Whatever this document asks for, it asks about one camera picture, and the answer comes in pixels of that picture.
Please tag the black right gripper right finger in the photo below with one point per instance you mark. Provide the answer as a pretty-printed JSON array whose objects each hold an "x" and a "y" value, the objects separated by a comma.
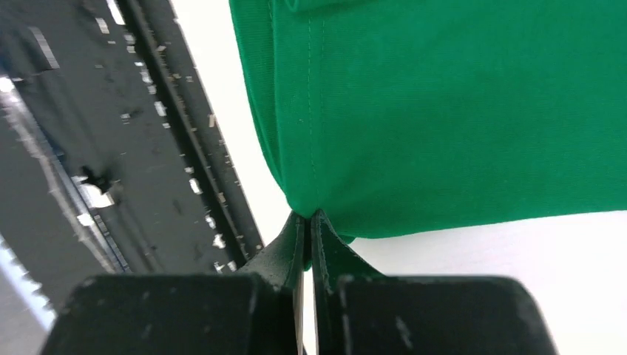
[{"x": 359, "y": 310}]

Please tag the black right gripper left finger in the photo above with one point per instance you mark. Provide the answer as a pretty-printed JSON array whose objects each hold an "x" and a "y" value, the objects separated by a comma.
[{"x": 254, "y": 310}]

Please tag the green t-shirt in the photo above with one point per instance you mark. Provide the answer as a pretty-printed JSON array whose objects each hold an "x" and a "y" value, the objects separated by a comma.
[{"x": 397, "y": 117}]

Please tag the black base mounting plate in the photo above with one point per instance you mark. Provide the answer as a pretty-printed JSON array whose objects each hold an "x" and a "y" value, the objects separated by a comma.
[{"x": 112, "y": 160}]

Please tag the white slotted cable duct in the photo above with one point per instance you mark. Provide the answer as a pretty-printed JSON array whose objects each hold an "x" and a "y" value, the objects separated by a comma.
[{"x": 29, "y": 290}]

